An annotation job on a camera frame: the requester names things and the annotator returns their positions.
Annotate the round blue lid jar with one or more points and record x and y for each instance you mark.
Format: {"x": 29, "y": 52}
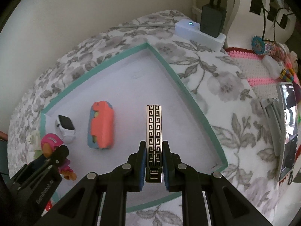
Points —
{"x": 264, "y": 47}

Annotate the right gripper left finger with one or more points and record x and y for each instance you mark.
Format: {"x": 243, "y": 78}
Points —
{"x": 100, "y": 199}

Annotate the teal shallow box tray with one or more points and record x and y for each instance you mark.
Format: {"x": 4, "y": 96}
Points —
{"x": 129, "y": 82}

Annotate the white shelf unit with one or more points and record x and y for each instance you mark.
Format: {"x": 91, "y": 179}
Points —
{"x": 271, "y": 19}

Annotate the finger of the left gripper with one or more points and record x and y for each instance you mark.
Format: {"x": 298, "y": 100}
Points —
{"x": 29, "y": 172}

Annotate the small blue coral case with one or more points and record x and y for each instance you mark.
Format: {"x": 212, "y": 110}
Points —
{"x": 101, "y": 126}

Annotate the smartphone on stand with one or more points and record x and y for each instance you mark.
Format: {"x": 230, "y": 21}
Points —
{"x": 289, "y": 128}

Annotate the white power strip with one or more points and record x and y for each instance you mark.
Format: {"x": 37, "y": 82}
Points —
{"x": 189, "y": 30}

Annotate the pink white crochet mat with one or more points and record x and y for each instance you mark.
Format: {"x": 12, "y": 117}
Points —
{"x": 257, "y": 75}

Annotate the white small case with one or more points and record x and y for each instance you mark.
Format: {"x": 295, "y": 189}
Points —
{"x": 274, "y": 67}

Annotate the grey floral blanket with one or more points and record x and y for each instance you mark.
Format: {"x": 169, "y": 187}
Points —
{"x": 215, "y": 80}

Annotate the black plugged charger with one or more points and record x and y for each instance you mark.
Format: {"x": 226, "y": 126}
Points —
{"x": 212, "y": 20}

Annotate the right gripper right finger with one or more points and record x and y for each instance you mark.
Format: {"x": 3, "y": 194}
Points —
{"x": 207, "y": 199}

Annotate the grey phone stand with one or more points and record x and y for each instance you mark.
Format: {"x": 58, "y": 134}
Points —
{"x": 271, "y": 109}

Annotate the white smartwatch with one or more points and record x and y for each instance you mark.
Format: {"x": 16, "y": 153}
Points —
{"x": 65, "y": 129}

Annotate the gold patterned lighter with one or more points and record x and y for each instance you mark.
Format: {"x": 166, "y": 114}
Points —
{"x": 154, "y": 144}

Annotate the colourful bead toys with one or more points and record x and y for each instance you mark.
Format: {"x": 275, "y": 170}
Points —
{"x": 288, "y": 74}

